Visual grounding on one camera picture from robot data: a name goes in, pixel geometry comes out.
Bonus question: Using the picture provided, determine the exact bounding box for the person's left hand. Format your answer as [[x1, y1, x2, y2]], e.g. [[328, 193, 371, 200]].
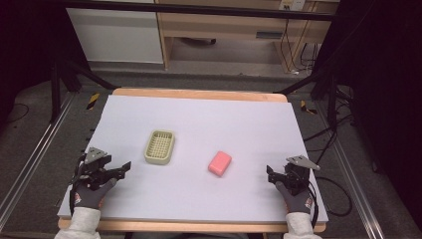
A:
[[70, 177, 118, 210]]

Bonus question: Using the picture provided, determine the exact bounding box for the person's right hand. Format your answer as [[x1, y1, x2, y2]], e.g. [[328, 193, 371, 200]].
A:
[[274, 180, 315, 215]]

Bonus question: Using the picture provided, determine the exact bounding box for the white foam board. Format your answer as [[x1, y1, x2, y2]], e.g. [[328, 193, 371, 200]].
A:
[[56, 95, 329, 224]]

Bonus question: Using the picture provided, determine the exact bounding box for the black horizontal frame bar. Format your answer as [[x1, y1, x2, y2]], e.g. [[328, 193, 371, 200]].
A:
[[58, 0, 336, 22]]

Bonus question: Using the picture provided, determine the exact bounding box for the black floor cables bundle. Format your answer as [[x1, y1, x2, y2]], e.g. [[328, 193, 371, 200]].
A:
[[302, 85, 357, 165]]

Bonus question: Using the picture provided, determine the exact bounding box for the white power strip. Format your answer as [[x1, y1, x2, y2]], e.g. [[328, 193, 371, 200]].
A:
[[279, 0, 307, 12]]

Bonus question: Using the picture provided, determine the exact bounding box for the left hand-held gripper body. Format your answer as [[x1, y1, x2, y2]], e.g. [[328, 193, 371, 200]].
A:
[[79, 146, 115, 191]]

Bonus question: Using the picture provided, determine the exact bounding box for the wooden desk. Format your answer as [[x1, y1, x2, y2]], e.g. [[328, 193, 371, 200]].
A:
[[154, 0, 337, 73]]

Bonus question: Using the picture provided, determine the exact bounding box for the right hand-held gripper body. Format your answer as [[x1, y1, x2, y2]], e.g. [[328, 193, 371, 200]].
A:
[[277, 154, 321, 197]]

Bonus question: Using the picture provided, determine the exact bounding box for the black metal stand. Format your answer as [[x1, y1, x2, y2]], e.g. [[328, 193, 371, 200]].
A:
[[49, 58, 118, 124], [273, 71, 341, 131]]

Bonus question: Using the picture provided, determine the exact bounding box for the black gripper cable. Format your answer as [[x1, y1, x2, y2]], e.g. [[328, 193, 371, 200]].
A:
[[68, 154, 88, 217], [307, 180, 320, 230]]

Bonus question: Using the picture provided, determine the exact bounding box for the beige plastic soap dish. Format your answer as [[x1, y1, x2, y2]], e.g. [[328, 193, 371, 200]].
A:
[[143, 129, 176, 166]]

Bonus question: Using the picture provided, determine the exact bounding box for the black floor cable loop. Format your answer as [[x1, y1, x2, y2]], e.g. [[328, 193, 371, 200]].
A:
[[314, 176, 353, 218]]

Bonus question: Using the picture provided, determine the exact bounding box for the thin black floor cable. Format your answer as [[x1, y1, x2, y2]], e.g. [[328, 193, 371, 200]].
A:
[[5, 103, 31, 124]]

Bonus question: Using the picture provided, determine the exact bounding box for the white cabinet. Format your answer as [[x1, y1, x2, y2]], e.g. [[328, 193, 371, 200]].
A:
[[65, 7, 165, 65]]

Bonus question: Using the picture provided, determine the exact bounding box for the yellow black striped tape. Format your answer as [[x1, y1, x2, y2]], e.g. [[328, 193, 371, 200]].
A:
[[300, 100, 318, 117], [86, 92, 101, 112]]

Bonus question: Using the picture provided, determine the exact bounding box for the metal floor rail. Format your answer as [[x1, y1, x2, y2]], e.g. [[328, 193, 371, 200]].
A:
[[317, 102, 387, 239], [0, 94, 77, 231]]

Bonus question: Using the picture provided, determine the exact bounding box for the dark curtain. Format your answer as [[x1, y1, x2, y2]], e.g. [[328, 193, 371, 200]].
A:
[[315, 0, 422, 230], [0, 0, 84, 127]]

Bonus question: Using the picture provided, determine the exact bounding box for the pink soap bar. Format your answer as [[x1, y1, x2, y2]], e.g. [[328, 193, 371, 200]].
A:
[[207, 150, 233, 178]]

